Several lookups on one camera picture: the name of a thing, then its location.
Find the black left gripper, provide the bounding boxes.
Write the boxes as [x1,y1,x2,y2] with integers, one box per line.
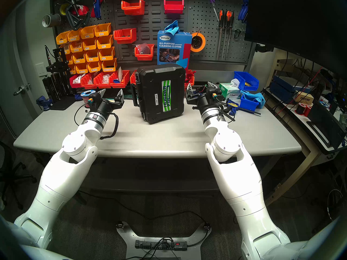
[97,89,124,117]

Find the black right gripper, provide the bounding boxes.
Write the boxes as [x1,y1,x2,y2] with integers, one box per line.
[187,82,221,111]

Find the blue yellow bar clamp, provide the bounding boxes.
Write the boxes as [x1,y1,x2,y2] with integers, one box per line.
[226,99,261,116]

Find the white green tissue box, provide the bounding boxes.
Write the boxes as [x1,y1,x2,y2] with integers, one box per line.
[219,79,242,100]

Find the dark blue storage crate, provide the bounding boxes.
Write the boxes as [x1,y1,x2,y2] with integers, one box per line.
[270,75,298,100]

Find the silver door handle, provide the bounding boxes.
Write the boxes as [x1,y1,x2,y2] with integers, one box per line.
[13,83,31,96]

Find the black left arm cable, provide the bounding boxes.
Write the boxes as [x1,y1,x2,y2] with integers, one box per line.
[101,112,120,140]

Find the black office chair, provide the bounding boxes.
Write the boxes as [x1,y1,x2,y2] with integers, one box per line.
[0,140,37,211]

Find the small blue plastic bin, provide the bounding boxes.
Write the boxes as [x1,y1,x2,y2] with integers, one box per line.
[240,93,259,112]

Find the small cardboard box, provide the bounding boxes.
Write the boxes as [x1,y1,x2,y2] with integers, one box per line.
[294,92,315,105]

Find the orange plastic bin with bag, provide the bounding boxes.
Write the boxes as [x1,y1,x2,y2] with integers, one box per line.
[134,44,155,61]

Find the red plastic bin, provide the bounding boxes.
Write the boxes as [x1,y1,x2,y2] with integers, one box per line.
[164,0,185,14]

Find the yellow storage bins rack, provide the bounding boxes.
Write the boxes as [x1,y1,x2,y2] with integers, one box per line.
[50,0,115,73]

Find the purple handled scissors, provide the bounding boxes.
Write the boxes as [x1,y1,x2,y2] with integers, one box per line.
[205,0,219,21]

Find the red and black wire spool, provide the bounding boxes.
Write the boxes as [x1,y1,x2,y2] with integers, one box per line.
[295,102,312,117]

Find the orange black screwdriver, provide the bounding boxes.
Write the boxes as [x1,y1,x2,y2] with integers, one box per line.
[222,10,231,60]
[226,11,235,59]
[216,10,225,60]

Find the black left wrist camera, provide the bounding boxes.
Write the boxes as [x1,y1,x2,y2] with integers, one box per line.
[87,92,101,109]

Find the blue handled crimper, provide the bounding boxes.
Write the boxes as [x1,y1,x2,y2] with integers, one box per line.
[93,0,103,20]

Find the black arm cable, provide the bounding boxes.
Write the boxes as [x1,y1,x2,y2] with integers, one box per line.
[214,98,236,124]
[101,112,120,140]

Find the blue handled pliers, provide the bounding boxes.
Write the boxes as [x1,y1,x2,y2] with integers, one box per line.
[238,0,249,23]

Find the black monitor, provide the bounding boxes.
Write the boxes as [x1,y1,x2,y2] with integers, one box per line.
[244,0,347,78]

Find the grey gear puller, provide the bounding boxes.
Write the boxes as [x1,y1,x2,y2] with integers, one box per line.
[65,0,90,31]

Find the grey pegboard panel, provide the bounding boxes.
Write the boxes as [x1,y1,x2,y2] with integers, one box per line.
[187,0,256,64]

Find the blue microfiber cloth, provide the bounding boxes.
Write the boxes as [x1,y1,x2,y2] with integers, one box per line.
[241,90,266,109]

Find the black metal tool stand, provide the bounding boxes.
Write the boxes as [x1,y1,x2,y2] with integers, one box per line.
[42,47,72,103]

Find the small blue vise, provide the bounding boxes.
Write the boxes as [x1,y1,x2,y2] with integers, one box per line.
[36,96,53,111]

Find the blue cloth in dispenser box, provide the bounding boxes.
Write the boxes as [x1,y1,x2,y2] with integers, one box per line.
[164,20,180,36]

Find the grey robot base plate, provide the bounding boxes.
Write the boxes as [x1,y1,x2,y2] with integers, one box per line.
[117,222,212,260]

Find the black power strip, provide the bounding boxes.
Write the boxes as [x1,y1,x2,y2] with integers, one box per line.
[135,240,188,251]

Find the red wire spool blue label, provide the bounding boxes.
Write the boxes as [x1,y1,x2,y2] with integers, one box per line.
[81,90,95,104]

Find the black flat tray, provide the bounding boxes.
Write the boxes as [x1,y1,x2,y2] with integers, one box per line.
[306,100,347,155]

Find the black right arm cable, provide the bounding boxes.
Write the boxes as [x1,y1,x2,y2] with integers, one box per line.
[214,98,236,124]

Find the orange tape reel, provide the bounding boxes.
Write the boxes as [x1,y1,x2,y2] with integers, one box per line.
[191,32,206,52]

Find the large red wall bins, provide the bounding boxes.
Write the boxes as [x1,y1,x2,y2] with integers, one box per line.
[113,0,189,63]

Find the black plastic tool box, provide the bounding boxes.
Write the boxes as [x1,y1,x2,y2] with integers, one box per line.
[131,63,187,124]

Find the beige side desk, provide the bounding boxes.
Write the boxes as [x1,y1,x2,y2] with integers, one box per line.
[264,48,347,206]

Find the blue cleaning cloths box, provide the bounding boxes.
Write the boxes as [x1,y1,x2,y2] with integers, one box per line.
[157,30,192,71]

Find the grey workbench lower shelf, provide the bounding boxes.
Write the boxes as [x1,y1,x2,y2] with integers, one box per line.
[80,157,225,197]

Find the large blue plastic bin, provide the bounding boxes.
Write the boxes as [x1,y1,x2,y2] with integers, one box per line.
[234,71,259,91]

